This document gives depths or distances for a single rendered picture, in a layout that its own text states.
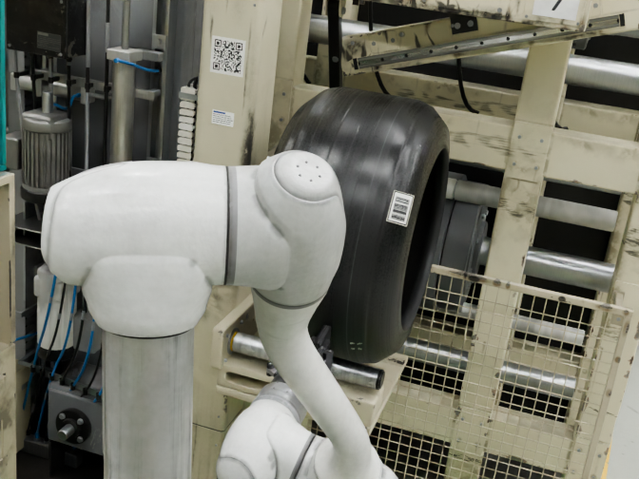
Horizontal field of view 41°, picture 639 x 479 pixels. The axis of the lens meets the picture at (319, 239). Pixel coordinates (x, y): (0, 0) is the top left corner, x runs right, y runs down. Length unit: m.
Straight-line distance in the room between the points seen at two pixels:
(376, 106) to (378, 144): 0.12
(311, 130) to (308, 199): 0.82
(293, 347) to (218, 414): 1.02
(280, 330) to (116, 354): 0.22
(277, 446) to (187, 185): 0.59
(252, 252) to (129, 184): 0.14
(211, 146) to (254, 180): 0.97
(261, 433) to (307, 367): 0.26
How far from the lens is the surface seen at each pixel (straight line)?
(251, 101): 1.82
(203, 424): 2.15
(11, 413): 2.00
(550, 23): 1.93
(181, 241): 0.89
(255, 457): 1.36
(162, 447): 0.99
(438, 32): 2.10
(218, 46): 1.83
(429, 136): 1.73
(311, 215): 0.88
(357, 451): 1.28
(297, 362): 1.14
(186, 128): 1.91
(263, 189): 0.88
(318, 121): 1.70
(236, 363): 1.92
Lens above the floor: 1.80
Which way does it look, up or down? 20 degrees down
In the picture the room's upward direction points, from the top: 7 degrees clockwise
